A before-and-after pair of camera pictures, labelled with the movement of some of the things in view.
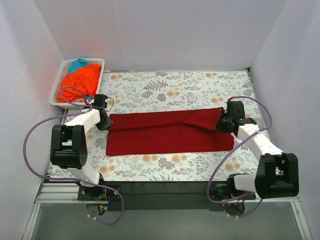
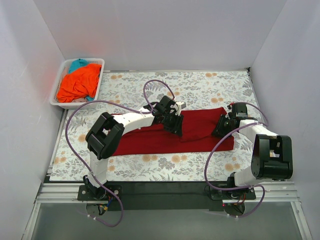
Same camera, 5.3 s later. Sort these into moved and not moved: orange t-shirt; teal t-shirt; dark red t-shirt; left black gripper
Moved: left black gripper
Not moved: teal t-shirt; dark red t-shirt; orange t-shirt
